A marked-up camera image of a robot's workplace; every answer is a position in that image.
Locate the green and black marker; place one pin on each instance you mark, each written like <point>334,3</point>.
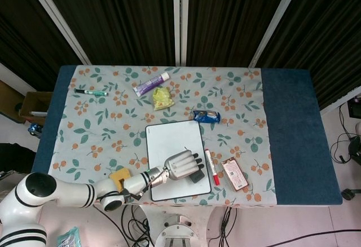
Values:
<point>93,92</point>

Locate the yellow snack bag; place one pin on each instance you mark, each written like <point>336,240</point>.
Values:
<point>163,99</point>

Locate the floral tablecloth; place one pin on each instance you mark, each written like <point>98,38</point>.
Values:
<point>239,97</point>

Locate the blue table cover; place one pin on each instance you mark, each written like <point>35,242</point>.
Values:
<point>299,134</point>

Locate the white slanted frame post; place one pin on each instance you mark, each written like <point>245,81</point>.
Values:
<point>277,18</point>
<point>56,18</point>

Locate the teal plastic packet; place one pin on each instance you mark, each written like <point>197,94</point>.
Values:
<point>69,237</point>

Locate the yellow sponge with square hole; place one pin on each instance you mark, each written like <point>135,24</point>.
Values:
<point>119,175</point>

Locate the purple toothpaste tube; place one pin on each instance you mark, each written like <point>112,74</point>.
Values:
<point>149,84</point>

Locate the red and white marker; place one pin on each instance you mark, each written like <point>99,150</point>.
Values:
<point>211,165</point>

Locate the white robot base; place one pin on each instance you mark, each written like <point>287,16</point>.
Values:
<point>179,231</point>

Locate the dark grey eraser block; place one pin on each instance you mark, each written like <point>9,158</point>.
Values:
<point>197,177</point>

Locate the white whiteboard with black frame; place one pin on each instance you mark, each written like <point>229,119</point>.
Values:
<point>172,137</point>

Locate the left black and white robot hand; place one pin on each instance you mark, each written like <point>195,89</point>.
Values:
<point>180,165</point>

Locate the black caster wheel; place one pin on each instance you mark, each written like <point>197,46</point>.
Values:
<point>348,194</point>

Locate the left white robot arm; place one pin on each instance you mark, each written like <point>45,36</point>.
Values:
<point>67,193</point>

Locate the black pleated curtain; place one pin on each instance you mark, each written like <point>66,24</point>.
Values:
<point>231,18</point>
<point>19,18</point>
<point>112,18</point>
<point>332,18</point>

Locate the blue cookie packet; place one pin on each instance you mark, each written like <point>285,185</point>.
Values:
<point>207,116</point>

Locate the brown cardboard box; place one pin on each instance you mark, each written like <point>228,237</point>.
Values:
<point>34,103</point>

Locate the blue toy object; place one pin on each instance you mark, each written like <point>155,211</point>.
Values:
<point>35,130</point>

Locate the white upright frame post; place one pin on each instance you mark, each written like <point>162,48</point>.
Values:
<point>180,18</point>

